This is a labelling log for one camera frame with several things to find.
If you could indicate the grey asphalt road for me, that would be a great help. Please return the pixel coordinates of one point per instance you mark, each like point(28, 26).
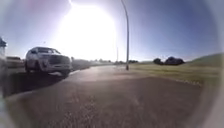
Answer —
point(23, 81)

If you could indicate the building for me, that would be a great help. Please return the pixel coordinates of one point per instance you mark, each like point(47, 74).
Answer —
point(13, 62)

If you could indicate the dark bushes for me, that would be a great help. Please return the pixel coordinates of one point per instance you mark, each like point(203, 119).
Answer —
point(169, 61)

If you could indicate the dry grass field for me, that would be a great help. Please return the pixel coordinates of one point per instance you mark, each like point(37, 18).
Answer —
point(180, 70)

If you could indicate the white car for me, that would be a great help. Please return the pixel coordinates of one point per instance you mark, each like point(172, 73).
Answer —
point(46, 60)

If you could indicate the low dark hedge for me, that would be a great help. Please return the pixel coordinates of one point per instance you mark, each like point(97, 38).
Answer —
point(81, 63)

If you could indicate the tall grey lamp post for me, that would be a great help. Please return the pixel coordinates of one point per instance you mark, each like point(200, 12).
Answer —
point(127, 40)

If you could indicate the grey asphalt path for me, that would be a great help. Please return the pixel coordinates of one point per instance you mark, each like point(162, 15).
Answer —
point(110, 100)

